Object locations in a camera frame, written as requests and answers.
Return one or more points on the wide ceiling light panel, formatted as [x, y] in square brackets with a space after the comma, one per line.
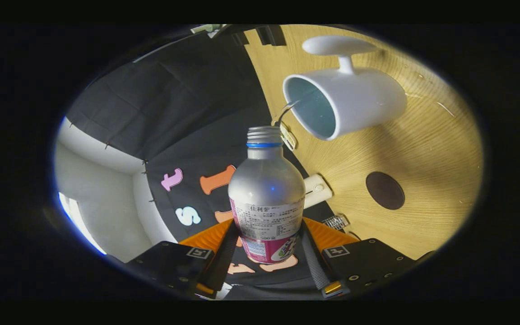
[76, 216]

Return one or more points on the black backdrop cloth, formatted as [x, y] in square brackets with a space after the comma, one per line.
[174, 104]

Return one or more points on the white cup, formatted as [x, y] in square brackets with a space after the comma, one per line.
[364, 99]

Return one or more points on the black table clamp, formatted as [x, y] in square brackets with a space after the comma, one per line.
[270, 35]
[240, 38]

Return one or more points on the dark brown round coaster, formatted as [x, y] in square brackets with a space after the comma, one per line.
[385, 190]

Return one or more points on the white toaster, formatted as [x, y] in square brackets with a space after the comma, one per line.
[318, 190]

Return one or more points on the white divided sauce tray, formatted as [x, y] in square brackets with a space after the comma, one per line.
[288, 137]

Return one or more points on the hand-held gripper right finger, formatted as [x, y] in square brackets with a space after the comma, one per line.
[314, 266]

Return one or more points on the silver juice bottle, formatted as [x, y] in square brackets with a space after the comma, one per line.
[264, 180]

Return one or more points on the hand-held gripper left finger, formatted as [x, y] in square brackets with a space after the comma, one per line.
[224, 266]

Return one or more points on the wooden table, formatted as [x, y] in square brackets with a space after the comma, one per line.
[422, 144]

